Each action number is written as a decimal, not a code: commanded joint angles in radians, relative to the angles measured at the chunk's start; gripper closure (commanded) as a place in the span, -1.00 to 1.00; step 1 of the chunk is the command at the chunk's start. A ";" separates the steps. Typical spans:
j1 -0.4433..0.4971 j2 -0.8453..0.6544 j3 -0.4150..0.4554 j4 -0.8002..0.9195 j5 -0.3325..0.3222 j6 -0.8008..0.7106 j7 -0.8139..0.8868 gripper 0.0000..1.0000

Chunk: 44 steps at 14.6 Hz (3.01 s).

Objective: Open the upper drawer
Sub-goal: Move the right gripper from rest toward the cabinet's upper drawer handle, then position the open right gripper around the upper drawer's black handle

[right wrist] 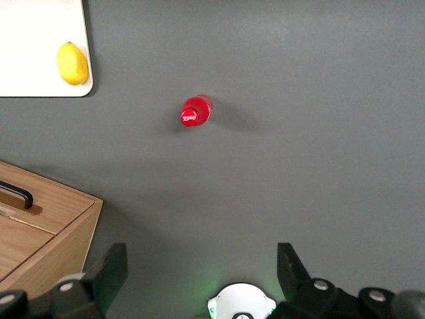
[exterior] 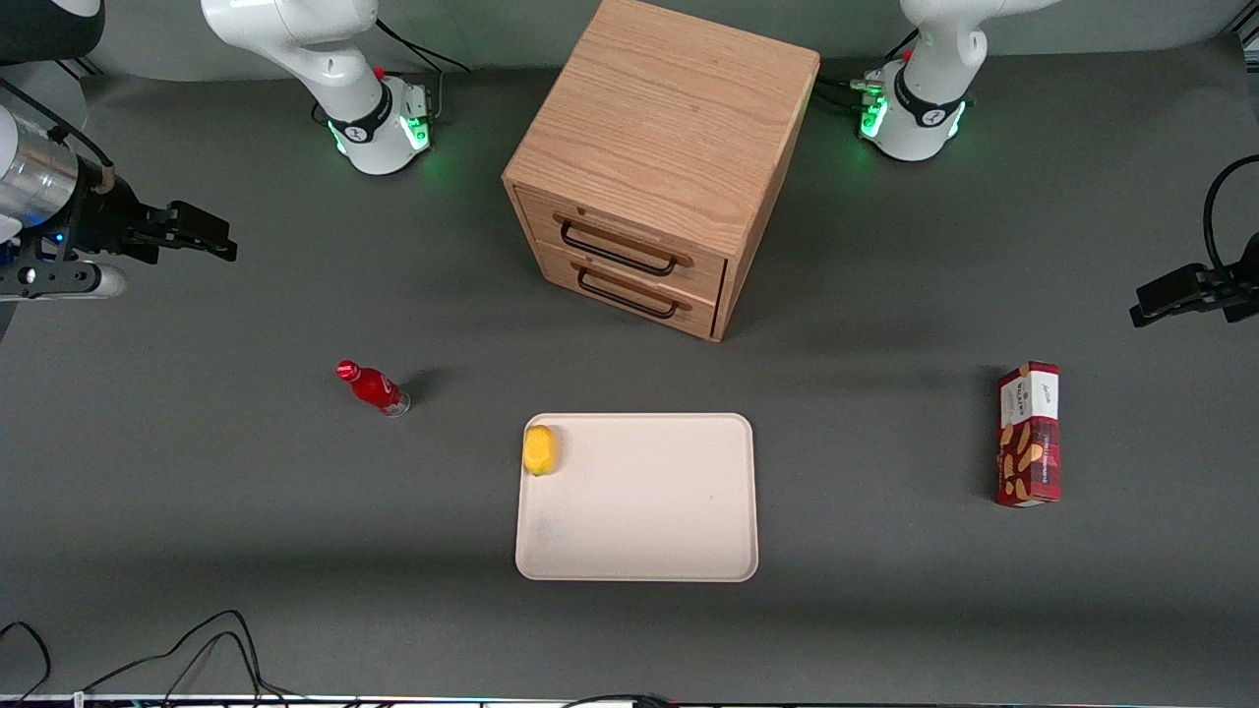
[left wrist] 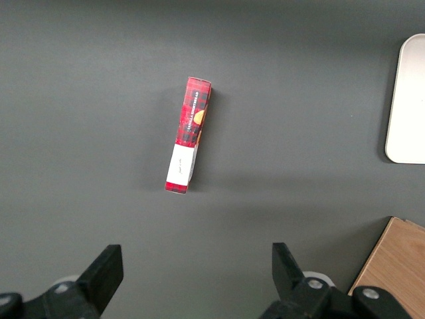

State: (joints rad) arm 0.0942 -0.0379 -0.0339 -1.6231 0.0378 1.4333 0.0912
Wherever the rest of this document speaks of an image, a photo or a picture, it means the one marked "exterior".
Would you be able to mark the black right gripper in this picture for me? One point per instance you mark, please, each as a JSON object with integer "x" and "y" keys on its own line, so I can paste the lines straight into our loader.
{"x": 110, "y": 222}

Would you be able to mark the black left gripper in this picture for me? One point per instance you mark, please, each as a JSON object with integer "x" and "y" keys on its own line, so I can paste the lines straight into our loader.
{"x": 1241, "y": 292}

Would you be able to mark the wooden drawer with notch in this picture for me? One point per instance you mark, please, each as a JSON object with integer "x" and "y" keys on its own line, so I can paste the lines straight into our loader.
{"x": 710, "y": 278}
{"x": 703, "y": 320}

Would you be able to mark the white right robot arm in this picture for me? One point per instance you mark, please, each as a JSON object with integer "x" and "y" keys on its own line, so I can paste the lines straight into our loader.
{"x": 295, "y": 39}

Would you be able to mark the wooden drawer cabinet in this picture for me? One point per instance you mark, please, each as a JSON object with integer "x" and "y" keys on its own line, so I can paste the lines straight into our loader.
{"x": 669, "y": 108}

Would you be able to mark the red snack box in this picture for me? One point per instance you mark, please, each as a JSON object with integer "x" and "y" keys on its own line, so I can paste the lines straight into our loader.
{"x": 1028, "y": 442}

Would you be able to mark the red bottle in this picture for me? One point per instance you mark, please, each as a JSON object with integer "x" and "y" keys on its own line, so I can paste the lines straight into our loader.
{"x": 374, "y": 388}

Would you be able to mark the yellow lemon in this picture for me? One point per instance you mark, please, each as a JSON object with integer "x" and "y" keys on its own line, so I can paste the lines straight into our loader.
{"x": 539, "y": 450}

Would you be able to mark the beige plastic tray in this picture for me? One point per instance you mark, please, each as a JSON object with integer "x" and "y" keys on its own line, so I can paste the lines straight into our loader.
{"x": 649, "y": 501}

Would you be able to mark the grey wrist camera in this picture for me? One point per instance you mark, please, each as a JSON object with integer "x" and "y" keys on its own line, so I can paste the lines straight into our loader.
{"x": 89, "y": 282}

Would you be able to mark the black frame rail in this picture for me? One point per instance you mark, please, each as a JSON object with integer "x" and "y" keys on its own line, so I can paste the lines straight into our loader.
{"x": 79, "y": 67}
{"x": 1249, "y": 34}

